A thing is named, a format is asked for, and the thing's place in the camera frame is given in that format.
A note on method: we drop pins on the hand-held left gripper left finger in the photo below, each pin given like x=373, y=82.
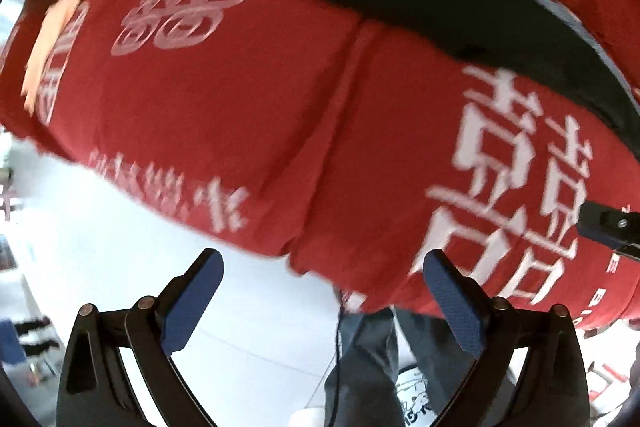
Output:
x=192, y=302

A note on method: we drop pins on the person's white shoe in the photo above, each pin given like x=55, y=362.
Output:
x=414, y=394

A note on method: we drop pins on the red printed sofa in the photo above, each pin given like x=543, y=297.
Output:
x=250, y=107

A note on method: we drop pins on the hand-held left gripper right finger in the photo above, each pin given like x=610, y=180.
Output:
x=452, y=302

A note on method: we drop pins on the person's grey trouser legs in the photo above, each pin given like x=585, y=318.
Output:
x=370, y=357

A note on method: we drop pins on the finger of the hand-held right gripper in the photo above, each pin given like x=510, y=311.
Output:
x=607, y=222

